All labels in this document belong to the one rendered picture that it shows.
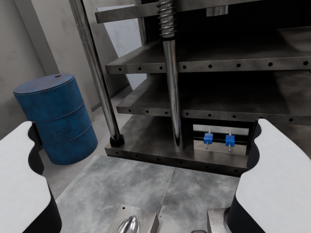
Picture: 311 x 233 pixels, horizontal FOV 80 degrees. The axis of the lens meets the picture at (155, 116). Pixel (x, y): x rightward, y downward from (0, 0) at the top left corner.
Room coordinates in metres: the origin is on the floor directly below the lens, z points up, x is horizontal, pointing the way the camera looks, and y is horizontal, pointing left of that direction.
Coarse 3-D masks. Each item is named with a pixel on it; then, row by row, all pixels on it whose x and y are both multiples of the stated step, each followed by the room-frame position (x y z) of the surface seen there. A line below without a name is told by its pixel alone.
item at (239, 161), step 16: (128, 128) 1.17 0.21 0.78; (144, 128) 1.14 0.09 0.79; (160, 128) 1.11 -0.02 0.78; (192, 128) 1.05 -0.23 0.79; (288, 128) 0.89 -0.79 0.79; (304, 128) 0.87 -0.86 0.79; (128, 144) 0.98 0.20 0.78; (144, 144) 0.95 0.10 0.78; (160, 144) 0.93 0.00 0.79; (192, 144) 0.88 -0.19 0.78; (304, 144) 0.74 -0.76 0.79; (160, 160) 0.82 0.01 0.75; (176, 160) 0.78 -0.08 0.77; (192, 160) 0.75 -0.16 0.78; (208, 160) 0.73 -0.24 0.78; (224, 160) 0.71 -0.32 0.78; (240, 160) 0.69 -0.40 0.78
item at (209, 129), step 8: (200, 120) 0.86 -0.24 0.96; (208, 120) 0.84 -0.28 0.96; (216, 120) 0.83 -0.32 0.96; (224, 120) 0.82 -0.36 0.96; (200, 128) 0.81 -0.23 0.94; (208, 128) 0.80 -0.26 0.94; (216, 128) 0.78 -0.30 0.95; (224, 128) 0.77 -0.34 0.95; (232, 128) 0.75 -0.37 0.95; (240, 128) 0.74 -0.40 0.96; (248, 128) 0.72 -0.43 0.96; (200, 136) 0.82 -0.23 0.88; (216, 136) 0.78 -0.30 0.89; (224, 136) 0.76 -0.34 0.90; (232, 136) 0.75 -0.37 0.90; (240, 136) 0.73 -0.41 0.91; (200, 144) 0.82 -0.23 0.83; (216, 144) 0.78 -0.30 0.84; (224, 144) 0.76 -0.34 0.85; (240, 144) 0.73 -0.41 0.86; (224, 152) 0.76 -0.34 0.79; (232, 152) 0.75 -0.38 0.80; (240, 152) 0.73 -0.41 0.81
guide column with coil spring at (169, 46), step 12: (168, 0) 0.83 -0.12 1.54; (168, 12) 0.83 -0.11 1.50; (168, 24) 0.83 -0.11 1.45; (168, 36) 0.83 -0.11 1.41; (168, 48) 0.83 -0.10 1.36; (168, 60) 0.83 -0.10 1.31; (168, 72) 0.84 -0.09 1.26; (168, 84) 0.84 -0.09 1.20; (180, 108) 0.85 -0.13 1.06; (180, 120) 0.84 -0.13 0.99; (180, 132) 0.83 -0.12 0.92; (180, 144) 0.83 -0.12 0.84
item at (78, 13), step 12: (72, 0) 0.98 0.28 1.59; (72, 12) 1.00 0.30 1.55; (84, 12) 0.99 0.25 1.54; (84, 24) 0.98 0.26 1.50; (144, 24) 1.60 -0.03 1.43; (84, 36) 0.98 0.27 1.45; (144, 36) 1.60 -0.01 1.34; (84, 48) 0.99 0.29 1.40; (96, 60) 0.99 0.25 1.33; (96, 72) 0.98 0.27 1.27; (96, 84) 0.98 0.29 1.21; (108, 96) 1.00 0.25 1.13; (108, 108) 0.98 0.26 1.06; (108, 120) 0.98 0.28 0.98; (120, 144) 0.97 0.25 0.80
